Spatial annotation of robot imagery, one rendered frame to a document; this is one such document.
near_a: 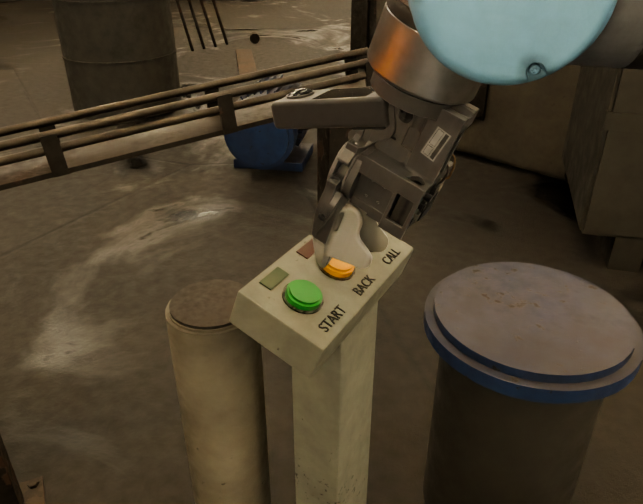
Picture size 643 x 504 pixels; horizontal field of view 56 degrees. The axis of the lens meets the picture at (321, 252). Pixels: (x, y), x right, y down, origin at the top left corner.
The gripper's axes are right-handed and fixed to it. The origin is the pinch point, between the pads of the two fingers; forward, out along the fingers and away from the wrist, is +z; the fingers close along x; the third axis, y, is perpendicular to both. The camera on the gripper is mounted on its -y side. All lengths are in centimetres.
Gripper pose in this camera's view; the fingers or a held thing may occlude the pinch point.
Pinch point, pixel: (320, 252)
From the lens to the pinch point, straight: 59.8
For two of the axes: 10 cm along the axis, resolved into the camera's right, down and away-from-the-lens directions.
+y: 8.1, 5.3, -2.3
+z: -3.0, 7.3, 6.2
